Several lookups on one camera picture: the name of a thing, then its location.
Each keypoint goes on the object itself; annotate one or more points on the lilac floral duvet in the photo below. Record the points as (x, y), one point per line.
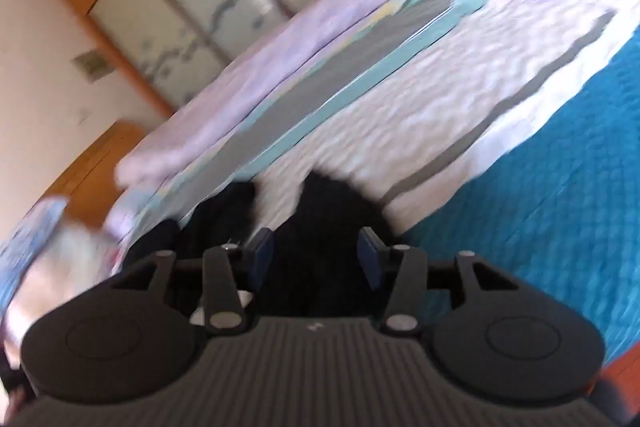
(300, 37)

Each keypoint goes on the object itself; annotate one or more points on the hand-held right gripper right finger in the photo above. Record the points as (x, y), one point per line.
(370, 259)

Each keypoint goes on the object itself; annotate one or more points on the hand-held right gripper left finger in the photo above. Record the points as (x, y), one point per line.
(262, 257)

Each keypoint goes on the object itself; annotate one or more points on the black pants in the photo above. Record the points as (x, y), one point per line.
(320, 227)

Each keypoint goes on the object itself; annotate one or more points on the pale pink floral pillow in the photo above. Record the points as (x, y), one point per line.
(75, 267)

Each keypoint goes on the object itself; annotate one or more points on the white grey teal patterned quilt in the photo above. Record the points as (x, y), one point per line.
(450, 82)

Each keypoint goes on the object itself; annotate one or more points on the wooden headboard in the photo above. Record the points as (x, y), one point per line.
(95, 162)

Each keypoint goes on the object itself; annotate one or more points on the teal patterned bedsheet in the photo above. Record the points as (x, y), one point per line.
(550, 207)

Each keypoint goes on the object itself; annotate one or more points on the blue floral pillow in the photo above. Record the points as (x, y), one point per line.
(30, 232)

